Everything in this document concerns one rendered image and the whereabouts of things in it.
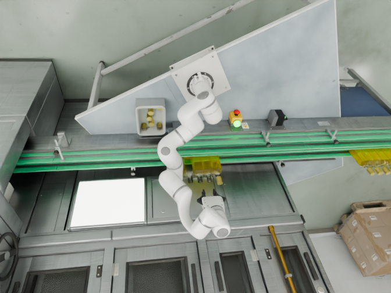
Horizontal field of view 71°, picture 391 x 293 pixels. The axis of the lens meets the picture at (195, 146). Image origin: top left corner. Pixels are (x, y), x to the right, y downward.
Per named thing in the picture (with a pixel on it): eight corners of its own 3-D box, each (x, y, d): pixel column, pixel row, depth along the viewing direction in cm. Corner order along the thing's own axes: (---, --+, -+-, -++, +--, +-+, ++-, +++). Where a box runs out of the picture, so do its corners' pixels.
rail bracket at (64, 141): (64, 140, 173) (56, 167, 158) (57, 120, 162) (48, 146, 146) (72, 140, 174) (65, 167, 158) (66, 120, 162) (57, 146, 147)
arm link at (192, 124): (180, 136, 139) (165, 114, 128) (217, 109, 141) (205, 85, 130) (188, 146, 132) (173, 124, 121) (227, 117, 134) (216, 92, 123)
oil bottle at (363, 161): (345, 147, 200) (366, 177, 181) (348, 141, 197) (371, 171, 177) (351, 146, 201) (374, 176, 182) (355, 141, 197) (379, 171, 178)
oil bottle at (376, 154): (359, 146, 202) (381, 176, 182) (362, 140, 198) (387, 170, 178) (365, 146, 203) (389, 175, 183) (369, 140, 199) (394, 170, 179)
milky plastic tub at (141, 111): (138, 127, 177) (137, 136, 171) (135, 98, 162) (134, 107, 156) (164, 126, 180) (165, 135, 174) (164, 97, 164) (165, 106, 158)
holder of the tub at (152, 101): (138, 132, 181) (138, 140, 176) (135, 97, 162) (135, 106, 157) (164, 131, 184) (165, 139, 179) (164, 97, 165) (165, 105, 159)
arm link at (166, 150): (179, 136, 141) (157, 153, 139) (171, 123, 128) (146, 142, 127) (194, 154, 134) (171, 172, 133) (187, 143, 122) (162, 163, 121)
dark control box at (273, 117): (266, 118, 188) (270, 126, 182) (269, 109, 182) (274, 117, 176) (277, 118, 189) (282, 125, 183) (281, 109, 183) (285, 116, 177)
